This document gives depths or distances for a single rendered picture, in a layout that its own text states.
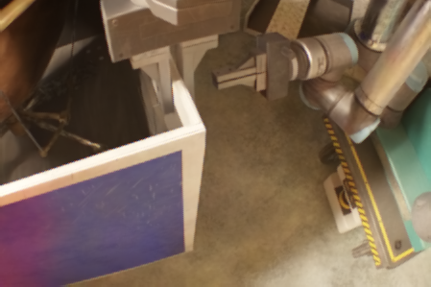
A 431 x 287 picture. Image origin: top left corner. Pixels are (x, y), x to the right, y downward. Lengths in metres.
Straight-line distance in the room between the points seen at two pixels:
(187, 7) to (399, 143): 1.07
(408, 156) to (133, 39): 1.07
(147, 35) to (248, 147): 1.17
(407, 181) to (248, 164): 0.72
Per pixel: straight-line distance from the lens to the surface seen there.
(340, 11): 2.41
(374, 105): 0.74
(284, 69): 0.63
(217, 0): 0.21
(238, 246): 1.26
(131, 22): 0.27
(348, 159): 1.15
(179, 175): 0.38
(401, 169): 1.15
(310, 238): 1.34
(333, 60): 0.68
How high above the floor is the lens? 1.22
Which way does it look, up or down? 58 degrees down
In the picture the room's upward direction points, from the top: 10 degrees clockwise
